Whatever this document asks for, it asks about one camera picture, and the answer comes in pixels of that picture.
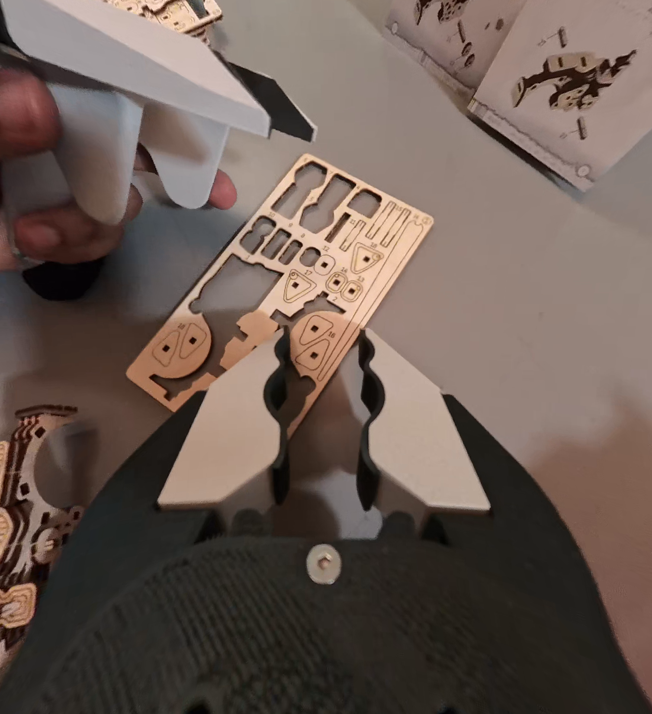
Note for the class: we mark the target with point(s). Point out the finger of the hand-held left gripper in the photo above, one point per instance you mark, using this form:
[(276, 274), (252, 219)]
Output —
[(136, 61), (281, 106)]

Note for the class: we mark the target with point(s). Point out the stack of wooden puzzle sheets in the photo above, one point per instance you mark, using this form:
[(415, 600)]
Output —
[(181, 14)]

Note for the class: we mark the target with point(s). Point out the white instruction booklet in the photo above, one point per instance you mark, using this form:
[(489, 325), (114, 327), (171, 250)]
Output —
[(504, 128)]

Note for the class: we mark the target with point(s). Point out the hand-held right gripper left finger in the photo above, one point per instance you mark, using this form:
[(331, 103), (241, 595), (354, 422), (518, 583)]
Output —
[(220, 446)]

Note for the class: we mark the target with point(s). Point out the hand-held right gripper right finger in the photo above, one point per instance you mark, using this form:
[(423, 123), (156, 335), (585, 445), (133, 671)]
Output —
[(426, 446)]

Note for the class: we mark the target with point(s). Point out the cut-out wooden puzzle sheet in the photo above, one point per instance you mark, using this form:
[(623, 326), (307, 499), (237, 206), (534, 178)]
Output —
[(253, 329)]

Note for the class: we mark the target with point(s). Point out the person's left hand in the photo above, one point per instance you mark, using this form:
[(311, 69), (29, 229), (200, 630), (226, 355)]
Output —
[(8, 117)]

